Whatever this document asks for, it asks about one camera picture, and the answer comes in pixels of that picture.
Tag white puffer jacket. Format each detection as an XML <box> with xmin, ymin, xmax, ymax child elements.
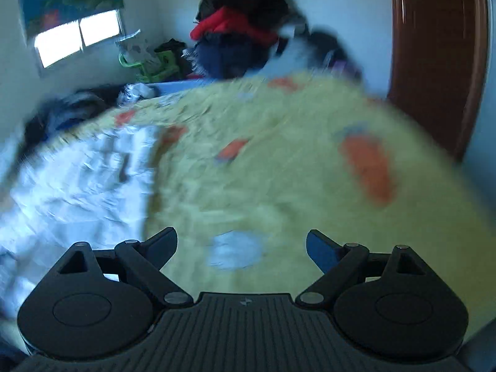
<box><xmin>0</xmin><ymin>124</ymin><xmax>165</xmax><ymax>318</ymax></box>

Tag light blue cloth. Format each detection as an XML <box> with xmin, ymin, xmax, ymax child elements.
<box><xmin>147</xmin><ymin>77</ymin><xmax>212</xmax><ymax>94</ymax></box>

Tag brown wooden door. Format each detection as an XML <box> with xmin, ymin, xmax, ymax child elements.
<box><xmin>387</xmin><ymin>0</ymin><xmax>489</xmax><ymax>160</ymax></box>

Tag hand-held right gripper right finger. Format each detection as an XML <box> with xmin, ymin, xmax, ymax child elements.
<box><xmin>295</xmin><ymin>229</ymin><xmax>432</xmax><ymax>306</ymax></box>

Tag navy garment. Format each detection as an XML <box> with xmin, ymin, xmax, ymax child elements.
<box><xmin>192</xmin><ymin>39</ymin><xmax>272</xmax><ymax>80</ymax></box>

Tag white cloth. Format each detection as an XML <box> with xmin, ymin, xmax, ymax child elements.
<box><xmin>271</xmin><ymin>23</ymin><xmax>334</xmax><ymax>76</ymax></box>

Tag yellow printed blanket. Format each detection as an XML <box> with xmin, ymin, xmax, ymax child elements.
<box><xmin>0</xmin><ymin>72</ymin><xmax>493</xmax><ymax>353</ymax></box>

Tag green and white bag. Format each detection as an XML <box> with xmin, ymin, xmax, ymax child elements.
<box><xmin>118</xmin><ymin>39</ymin><xmax>187</xmax><ymax>84</ymax></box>

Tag red garment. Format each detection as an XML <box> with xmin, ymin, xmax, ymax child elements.
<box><xmin>189</xmin><ymin>6</ymin><xmax>280</xmax><ymax>46</ymax></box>

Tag window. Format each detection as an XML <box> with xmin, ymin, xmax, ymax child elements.
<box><xmin>34</xmin><ymin>10</ymin><xmax>125</xmax><ymax>69</ymax></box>

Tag folded dark clothes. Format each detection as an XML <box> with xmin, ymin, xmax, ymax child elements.
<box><xmin>23</xmin><ymin>87</ymin><xmax>125</xmax><ymax>144</ymax></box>

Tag black bag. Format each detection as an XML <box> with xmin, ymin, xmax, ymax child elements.
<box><xmin>306</xmin><ymin>29</ymin><xmax>362</xmax><ymax>79</ymax></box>

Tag printed white pillow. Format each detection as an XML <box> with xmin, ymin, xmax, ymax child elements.
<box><xmin>116</xmin><ymin>30</ymin><xmax>156</xmax><ymax>64</ymax></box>

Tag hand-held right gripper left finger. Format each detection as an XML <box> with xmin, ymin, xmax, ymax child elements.
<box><xmin>58</xmin><ymin>227</ymin><xmax>194</xmax><ymax>307</ymax></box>

